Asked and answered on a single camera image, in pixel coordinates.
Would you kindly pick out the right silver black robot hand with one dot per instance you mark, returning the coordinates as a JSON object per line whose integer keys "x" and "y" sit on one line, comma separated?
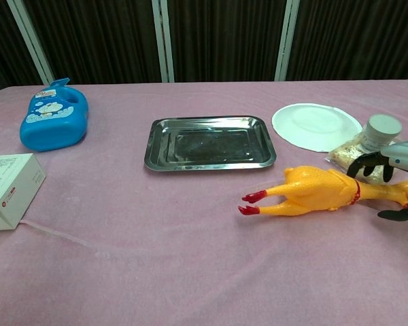
{"x": 406, "y": 153}

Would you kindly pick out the yellow rubber chicken toy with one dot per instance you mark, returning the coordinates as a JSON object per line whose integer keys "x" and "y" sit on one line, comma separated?
{"x": 309, "y": 190}

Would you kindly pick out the stainless steel tray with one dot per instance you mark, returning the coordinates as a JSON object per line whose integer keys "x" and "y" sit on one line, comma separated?
{"x": 207, "y": 146}

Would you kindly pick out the small white jar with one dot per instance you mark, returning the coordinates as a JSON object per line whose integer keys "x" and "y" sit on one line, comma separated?
{"x": 382, "y": 130}

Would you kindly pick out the clear snack bag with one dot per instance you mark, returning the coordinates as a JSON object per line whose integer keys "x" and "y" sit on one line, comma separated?
{"x": 343, "y": 154}

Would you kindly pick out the white paper plate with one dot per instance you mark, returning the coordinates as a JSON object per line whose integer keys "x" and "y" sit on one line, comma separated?
{"x": 313, "y": 127}

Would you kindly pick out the pink tablecloth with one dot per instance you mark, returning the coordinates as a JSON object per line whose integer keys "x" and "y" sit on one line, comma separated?
{"x": 177, "y": 254}

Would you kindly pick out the blue cartoon detergent bottle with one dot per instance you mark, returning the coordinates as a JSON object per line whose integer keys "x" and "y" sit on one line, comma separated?
{"x": 52, "y": 122}

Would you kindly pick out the white cardboard box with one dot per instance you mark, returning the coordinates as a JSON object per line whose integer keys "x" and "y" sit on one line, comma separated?
{"x": 10, "y": 190}

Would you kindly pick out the white screen frame post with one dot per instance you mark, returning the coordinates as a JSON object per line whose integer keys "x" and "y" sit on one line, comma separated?
{"x": 163, "y": 40}
{"x": 287, "y": 40}
{"x": 30, "y": 39}

